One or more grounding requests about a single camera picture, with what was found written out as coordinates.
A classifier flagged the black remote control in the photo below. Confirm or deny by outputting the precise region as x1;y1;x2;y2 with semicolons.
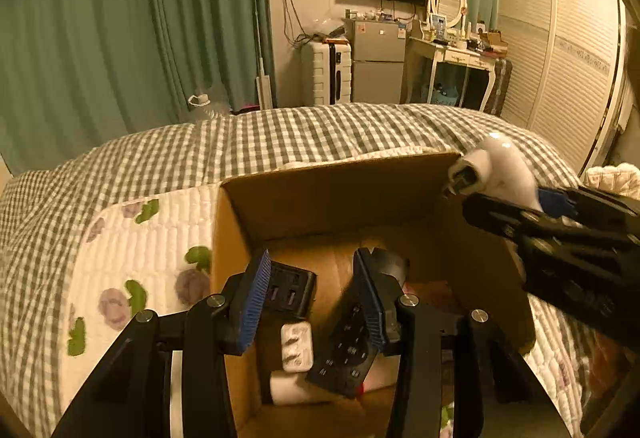
305;249;411;400

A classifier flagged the white louvred wardrobe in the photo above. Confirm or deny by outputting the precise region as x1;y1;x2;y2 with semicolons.
498;0;626;173

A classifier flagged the teal curtain left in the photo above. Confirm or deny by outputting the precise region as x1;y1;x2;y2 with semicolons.
1;0;272;174

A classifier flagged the white mop leaning wall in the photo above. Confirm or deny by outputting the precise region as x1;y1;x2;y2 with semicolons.
253;0;273;111

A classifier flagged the clear water jug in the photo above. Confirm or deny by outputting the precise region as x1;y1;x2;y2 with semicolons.
186;93;232;123

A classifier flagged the blue basket under table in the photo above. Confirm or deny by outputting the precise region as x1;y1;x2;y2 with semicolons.
430;82;460;106

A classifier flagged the silver mini fridge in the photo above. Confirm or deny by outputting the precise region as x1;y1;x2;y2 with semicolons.
346;20;406;104

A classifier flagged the dark grey power adapter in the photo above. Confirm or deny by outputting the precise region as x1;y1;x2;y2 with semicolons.
264;261;317;320

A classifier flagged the white floral quilted mat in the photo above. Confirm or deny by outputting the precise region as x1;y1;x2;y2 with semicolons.
60;184;218;408

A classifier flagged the white suitcase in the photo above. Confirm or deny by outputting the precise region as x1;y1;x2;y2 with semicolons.
300;41;352;106

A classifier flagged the grey checked bed blanket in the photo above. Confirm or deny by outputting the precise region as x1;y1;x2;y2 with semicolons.
1;104;578;437

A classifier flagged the brown cardboard box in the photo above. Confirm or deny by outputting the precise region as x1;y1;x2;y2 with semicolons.
210;153;536;437

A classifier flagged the oval vanity mirror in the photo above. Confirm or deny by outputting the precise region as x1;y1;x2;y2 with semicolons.
428;0;468;28

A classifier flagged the white handheld device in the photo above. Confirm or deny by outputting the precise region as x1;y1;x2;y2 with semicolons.
445;132;542;211

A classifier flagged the white dressing table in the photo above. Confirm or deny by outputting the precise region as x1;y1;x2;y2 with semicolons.
401;34;501;113

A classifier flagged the cream jacket at right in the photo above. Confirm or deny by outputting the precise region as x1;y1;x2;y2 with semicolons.
582;163;640;201

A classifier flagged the white plug charger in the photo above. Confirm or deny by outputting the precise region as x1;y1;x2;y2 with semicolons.
280;321;314;373

